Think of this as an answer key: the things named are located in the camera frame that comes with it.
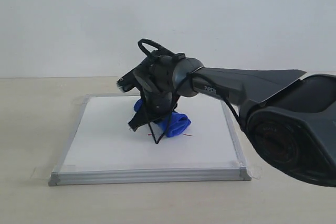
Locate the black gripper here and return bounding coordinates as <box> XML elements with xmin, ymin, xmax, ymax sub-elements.
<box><xmin>128</xmin><ymin>91</ymin><xmax>180</xmax><ymax>132</ymax></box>

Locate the blue microfibre cloth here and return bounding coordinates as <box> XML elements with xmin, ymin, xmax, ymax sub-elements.
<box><xmin>133</xmin><ymin>99</ymin><xmax>191</xmax><ymax>137</ymax></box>

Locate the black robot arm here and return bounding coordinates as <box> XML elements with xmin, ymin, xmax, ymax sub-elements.
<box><xmin>119</xmin><ymin>54</ymin><xmax>335</xmax><ymax>187</ymax></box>

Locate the clear tape back left corner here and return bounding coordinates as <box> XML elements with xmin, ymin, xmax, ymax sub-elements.
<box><xmin>71</xmin><ymin>96</ymin><xmax>90</xmax><ymax>106</ymax></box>

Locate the clear tape corner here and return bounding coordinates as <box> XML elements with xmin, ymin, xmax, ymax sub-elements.
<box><xmin>71</xmin><ymin>96</ymin><xmax>90</xmax><ymax>106</ymax></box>
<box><xmin>30</xmin><ymin>165</ymin><xmax>76</xmax><ymax>182</ymax></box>
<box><xmin>234</xmin><ymin>161</ymin><xmax>263</xmax><ymax>181</ymax></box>

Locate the clear tape front left corner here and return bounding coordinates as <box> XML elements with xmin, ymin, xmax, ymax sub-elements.
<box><xmin>30</xmin><ymin>165</ymin><xmax>76</xmax><ymax>182</ymax></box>

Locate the clear tape front right corner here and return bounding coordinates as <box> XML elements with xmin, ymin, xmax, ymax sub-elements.
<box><xmin>234</xmin><ymin>161</ymin><xmax>263</xmax><ymax>181</ymax></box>

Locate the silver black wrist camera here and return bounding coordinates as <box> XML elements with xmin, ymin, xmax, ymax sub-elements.
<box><xmin>116</xmin><ymin>63</ymin><xmax>146</xmax><ymax>93</ymax></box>

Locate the white board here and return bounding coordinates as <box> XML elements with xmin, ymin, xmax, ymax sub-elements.
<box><xmin>48</xmin><ymin>94</ymin><xmax>251</xmax><ymax>186</ymax></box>

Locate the black camera cable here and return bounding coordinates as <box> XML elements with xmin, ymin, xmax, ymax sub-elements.
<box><xmin>137</xmin><ymin>38</ymin><xmax>245</xmax><ymax>145</ymax></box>

